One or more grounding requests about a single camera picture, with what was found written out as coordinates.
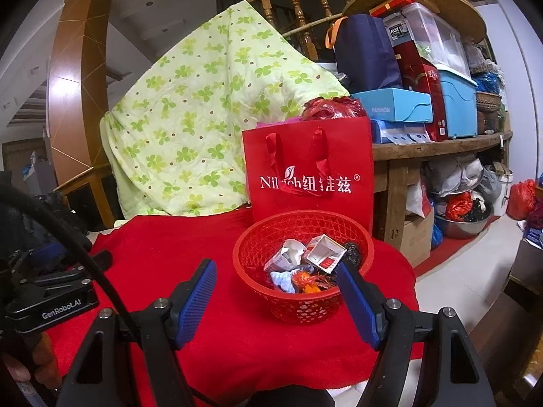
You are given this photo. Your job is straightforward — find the orange snack wrapper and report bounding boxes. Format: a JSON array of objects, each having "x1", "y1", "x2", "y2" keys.
[{"x1": 291, "y1": 272, "x2": 336, "y2": 294}]

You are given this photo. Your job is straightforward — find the blue plastic storage bin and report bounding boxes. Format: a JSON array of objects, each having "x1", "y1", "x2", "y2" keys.
[{"x1": 433, "y1": 63, "x2": 479, "y2": 140}]

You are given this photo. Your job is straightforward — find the red paper gift bag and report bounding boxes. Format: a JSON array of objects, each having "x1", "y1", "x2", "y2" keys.
[{"x1": 242, "y1": 114, "x2": 375, "y2": 238}]

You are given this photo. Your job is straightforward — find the grey foil ball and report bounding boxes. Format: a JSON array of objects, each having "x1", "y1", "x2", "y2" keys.
[{"x1": 341, "y1": 241, "x2": 366, "y2": 270}]

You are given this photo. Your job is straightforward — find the wooden stair railing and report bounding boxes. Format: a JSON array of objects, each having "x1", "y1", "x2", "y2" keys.
[{"x1": 216, "y1": 0, "x2": 391, "y2": 62}]

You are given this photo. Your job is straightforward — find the cardboard box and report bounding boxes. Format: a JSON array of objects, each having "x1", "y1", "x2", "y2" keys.
[{"x1": 399, "y1": 212, "x2": 437, "y2": 268}]

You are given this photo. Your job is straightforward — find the white bucket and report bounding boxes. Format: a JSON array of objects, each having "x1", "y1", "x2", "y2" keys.
[{"x1": 488, "y1": 170, "x2": 514, "y2": 217}]

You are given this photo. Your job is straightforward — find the metal basin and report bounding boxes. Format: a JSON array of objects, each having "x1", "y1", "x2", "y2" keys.
[{"x1": 435, "y1": 206, "x2": 495, "y2": 240}]

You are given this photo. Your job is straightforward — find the clear plastic storage box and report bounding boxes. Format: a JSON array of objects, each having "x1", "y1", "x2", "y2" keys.
[{"x1": 384, "y1": 2, "x2": 471, "y2": 79}]

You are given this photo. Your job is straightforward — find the flat gift box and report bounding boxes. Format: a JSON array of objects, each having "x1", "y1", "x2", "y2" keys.
[{"x1": 369, "y1": 0, "x2": 433, "y2": 18}]

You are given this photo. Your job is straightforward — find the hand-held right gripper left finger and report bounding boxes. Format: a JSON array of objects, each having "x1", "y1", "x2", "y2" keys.
[{"x1": 55, "y1": 258, "x2": 219, "y2": 407}]

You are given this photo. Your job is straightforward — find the black cable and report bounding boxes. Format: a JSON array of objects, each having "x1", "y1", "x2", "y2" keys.
[{"x1": 0, "y1": 174, "x2": 213, "y2": 407}]

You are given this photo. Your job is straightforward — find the blue plastic bag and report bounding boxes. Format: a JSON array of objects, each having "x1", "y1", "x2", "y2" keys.
[{"x1": 473, "y1": 72, "x2": 501, "y2": 94}]

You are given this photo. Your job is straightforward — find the light blue shoe box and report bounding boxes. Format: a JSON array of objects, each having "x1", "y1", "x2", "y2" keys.
[{"x1": 350, "y1": 87, "x2": 434, "y2": 123}]

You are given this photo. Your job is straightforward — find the navy bag with orange handle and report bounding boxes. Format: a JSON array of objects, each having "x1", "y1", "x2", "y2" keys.
[{"x1": 324, "y1": 14, "x2": 404, "y2": 94}]

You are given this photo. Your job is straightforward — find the wooden lattice door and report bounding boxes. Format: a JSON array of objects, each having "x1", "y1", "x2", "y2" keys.
[{"x1": 12, "y1": 138, "x2": 46, "y2": 196}]

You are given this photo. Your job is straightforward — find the person's left hand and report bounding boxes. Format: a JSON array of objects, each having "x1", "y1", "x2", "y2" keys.
[{"x1": 0, "y1": 331, "x2": 62, "y2": 397}]

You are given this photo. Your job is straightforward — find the red plastic mesh basket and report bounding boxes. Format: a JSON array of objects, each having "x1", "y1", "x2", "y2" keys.
[{"x1": 232, "y1": 210, "x2": 375, "y2": 326}]

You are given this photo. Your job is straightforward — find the wooden counter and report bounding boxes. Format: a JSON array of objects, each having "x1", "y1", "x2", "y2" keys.
[{"x1": 53, "y1": 163, "x2": 117, "y2": 230}]

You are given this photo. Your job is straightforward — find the red gift box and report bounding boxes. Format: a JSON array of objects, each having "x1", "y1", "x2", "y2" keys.
[{"x1": 392, "y1": 42, "x2": 448, "y2": 141}]

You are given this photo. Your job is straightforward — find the round wooden tabletop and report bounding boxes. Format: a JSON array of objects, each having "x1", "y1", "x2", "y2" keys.
[{"x1": 341, "y1": 0, "x2": 486, "y2": 43}]

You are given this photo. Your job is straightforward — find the grey white stuffed bags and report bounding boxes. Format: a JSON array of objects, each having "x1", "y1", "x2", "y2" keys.
[{"x1": 424, "y1": 157, "x2": 484, "y2": 198}]

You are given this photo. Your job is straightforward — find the red white carton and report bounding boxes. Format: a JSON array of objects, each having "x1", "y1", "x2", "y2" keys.
[{"x1": 302, "y1": 234, "x2": 346, "y2": 274}]

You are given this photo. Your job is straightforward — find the shiny red plastic bag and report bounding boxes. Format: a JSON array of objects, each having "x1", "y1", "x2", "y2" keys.
[{"x1": 302, "y1": 97, "x2": 368, "y2": 121}]

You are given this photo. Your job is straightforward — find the white tissue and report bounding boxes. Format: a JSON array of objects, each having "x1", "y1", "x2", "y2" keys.
[{"x1": 269, "y1": 269, "x2": 298, "y2": 293}]

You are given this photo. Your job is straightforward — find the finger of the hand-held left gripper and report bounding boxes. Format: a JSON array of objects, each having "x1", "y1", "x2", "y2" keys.
[
  {"x1": 30, "y1": 243, "x2": 71, "y2": 266},
  {"x1": 32, "y1": 249, "x2": 114, "y2": 283}
]

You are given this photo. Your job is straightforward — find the green clover print quilt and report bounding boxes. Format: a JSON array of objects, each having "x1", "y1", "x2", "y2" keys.
[{"x1": 101, "y1": 0, "x2": 353, "y2": 219}]

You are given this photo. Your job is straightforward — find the white blue box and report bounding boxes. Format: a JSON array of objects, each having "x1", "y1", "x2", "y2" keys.
[{"x1": 371, "y1": 119, "x2": 435, "y2": 145}]

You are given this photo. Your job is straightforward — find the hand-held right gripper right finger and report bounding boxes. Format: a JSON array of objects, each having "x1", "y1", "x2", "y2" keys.
[{"x1": 336, "y1": 262, "x2": 497, "y2": 407}]

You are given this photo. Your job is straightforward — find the woven basket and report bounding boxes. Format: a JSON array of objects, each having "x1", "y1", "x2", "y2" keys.
[{"x1": 475, "y1": 91, "x2": 505, "y2": 113}]

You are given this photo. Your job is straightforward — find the red blanket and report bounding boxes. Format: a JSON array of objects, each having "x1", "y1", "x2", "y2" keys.
[{"x1": 44, "y1": 210, "x2": 420, "y2": 403}]

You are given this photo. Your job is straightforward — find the wooden table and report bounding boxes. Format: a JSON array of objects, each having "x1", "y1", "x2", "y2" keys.
[{"x1": 371, "y1": 131, "x2": 514, "y2": 266}]

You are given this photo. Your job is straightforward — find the wooden pillar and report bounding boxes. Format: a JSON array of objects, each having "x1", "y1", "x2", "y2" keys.
[{"x1": 46, "y1": 0, "x2": 117, "y2": 187}]

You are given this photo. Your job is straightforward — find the small white box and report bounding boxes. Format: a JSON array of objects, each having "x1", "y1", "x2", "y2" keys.
[{"x1": 264, "y1": 239, "x2": 308, "y2": 273}]

